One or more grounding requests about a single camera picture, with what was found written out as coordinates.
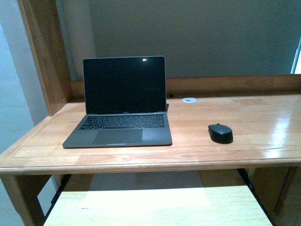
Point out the black wireless mouse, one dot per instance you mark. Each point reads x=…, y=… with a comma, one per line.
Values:
x=220, y=133

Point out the black left drawer rail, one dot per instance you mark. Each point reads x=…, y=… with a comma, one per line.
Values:
x=63, y=183

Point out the white cable grommet cap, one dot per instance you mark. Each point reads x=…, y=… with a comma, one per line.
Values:
x=189, y=100

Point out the white paper sheet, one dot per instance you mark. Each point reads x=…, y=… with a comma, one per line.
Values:
x=138, y=191

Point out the wooden pull-out keyboard tray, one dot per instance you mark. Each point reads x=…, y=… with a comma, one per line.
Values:
x=231, y=203

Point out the grey open laptop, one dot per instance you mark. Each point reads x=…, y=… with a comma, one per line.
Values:
x=125, y=100

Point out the black drawer rail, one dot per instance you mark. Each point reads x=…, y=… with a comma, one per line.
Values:
x=63, y=183
x=244, y=175

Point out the black right drawer rail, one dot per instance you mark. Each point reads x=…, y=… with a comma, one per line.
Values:
x=244, y=175

